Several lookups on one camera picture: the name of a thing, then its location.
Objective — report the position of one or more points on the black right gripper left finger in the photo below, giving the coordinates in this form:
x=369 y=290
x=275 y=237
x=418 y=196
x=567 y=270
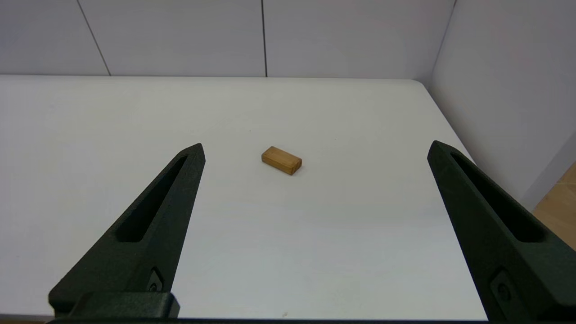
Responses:
x=148 y=252

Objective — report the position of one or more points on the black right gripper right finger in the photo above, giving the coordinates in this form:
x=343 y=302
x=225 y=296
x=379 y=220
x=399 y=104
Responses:
x=517 y=270

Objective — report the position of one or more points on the rectangular wooden block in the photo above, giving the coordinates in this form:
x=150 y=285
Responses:
x=280 y=159

